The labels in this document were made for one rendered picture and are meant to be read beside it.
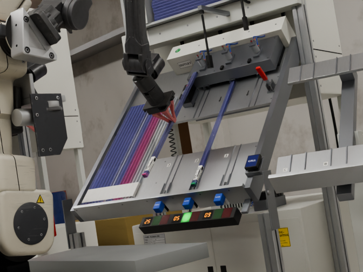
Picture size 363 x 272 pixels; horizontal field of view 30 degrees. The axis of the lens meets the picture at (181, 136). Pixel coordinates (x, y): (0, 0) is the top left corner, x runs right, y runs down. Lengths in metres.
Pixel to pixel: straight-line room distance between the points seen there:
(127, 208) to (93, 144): 6.13
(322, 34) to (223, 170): 0.85
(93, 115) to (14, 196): 6.63
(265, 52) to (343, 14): 3.30
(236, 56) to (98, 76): 5.80
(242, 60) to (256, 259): 0.69
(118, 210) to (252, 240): 0.47
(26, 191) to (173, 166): 0.65
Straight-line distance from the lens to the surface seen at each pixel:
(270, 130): 2.12
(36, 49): 1.63
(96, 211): 2.29
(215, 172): 2.08
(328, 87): 2.64
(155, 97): 2.14
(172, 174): 2.19
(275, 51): 2.36
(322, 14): 2.74
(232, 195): 1.99
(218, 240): 2.39
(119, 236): 6.37
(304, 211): 2.26
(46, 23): 1.63
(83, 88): 8.44
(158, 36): 2.70
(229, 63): 2.40
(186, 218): 2.02
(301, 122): 5.90
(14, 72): 1.73
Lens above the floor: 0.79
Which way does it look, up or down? 3 degrees up
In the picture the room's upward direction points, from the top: 9 degrees counter-clockwise
